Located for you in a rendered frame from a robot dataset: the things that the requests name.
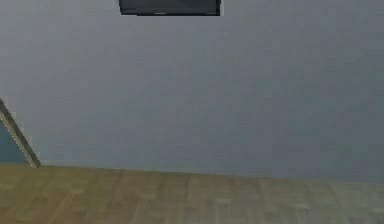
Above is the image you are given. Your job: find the blue room door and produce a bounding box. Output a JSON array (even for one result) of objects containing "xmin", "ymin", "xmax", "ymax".
[{"xmin": 0, "ymin": 98, "xmax": 42, "ymax": 168}]

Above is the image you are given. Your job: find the black wall television set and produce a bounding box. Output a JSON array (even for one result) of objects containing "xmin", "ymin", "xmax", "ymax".
[{"xmin": 118, "ymin": 0, "xmax": 222, "ymax": 17}]

